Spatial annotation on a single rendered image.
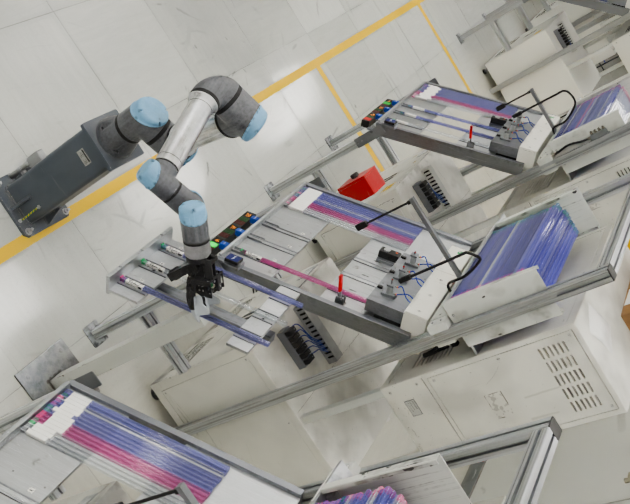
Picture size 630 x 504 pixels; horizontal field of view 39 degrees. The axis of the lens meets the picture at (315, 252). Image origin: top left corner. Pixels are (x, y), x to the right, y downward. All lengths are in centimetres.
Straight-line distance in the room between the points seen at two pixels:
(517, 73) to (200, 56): 340
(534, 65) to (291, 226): 433
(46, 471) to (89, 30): 244
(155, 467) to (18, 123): 186
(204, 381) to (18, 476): 122
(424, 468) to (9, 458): 102
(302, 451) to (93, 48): 204
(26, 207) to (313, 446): 139
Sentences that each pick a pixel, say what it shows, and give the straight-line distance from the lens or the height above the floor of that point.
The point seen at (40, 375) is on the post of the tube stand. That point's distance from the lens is 332.
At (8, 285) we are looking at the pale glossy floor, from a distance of 338.
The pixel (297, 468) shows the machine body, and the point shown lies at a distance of 337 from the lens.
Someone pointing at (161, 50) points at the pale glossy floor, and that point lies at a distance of 448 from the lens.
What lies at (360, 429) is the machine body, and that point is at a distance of 346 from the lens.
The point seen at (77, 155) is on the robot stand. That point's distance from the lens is 321.
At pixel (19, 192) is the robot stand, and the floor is 7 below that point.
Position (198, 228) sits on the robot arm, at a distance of 241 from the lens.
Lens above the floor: 273
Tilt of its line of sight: 36 degrees down
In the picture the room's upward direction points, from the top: 64 degrees clockwise
